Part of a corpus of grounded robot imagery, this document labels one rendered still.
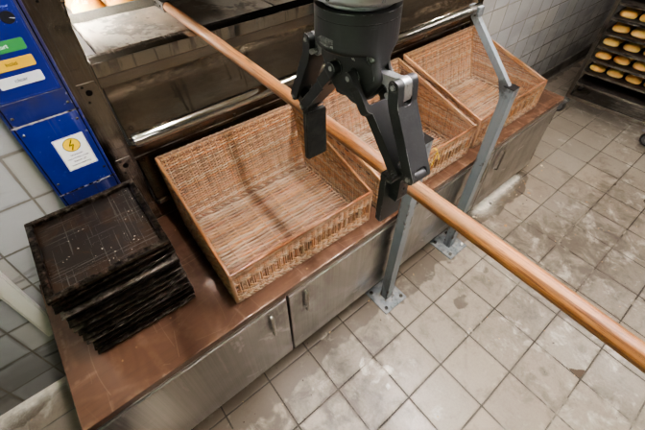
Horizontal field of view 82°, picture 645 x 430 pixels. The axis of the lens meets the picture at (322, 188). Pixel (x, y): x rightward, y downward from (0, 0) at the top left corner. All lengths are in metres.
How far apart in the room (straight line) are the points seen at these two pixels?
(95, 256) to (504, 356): 1.60
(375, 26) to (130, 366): 1.10
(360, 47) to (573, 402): 1.79
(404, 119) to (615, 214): 2.47
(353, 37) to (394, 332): 1.59
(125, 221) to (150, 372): 0.41
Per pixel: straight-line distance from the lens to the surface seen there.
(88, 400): 1.24
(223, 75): 1.32
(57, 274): 1.09
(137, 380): 1.21
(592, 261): 2.41
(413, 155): 0.34
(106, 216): 1.15
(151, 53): 1.20
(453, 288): 1.98
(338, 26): 0.32
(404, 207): 1.34
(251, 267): 1.10
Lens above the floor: 1.63
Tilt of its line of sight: 45 degrees down
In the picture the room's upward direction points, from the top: straight up
